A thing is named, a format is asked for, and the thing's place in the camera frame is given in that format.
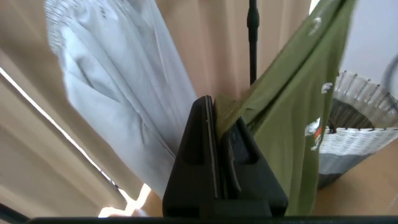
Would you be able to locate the black clothes rack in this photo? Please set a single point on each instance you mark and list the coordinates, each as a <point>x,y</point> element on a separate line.
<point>253,31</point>

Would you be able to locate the white laundry basket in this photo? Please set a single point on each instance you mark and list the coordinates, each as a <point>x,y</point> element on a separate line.
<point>351,143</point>

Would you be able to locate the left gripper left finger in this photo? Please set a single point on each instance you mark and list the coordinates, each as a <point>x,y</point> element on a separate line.
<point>186,186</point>

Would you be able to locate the pale grey shorts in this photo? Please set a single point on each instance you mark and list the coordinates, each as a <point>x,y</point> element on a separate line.
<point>124,77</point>

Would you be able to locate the beige curtain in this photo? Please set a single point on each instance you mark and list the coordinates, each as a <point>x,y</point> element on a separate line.
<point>217,46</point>

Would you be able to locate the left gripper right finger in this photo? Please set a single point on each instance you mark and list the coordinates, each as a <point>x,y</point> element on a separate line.
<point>261,189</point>

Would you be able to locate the green garment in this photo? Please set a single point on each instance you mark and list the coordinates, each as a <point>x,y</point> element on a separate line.
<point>286,109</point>

